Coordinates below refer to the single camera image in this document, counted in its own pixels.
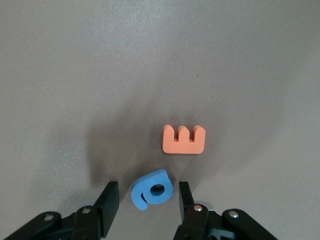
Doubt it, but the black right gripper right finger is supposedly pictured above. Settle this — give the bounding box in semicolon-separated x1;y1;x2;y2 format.
174;181;278;240

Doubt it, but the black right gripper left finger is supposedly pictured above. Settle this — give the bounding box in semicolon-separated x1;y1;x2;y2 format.
0;181;120;240

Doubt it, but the blue foam letter a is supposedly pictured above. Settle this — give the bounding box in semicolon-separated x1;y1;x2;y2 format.
130;169;174;211

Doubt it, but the orange foam letter E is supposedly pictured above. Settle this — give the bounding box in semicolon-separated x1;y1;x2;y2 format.
161;124;206;155

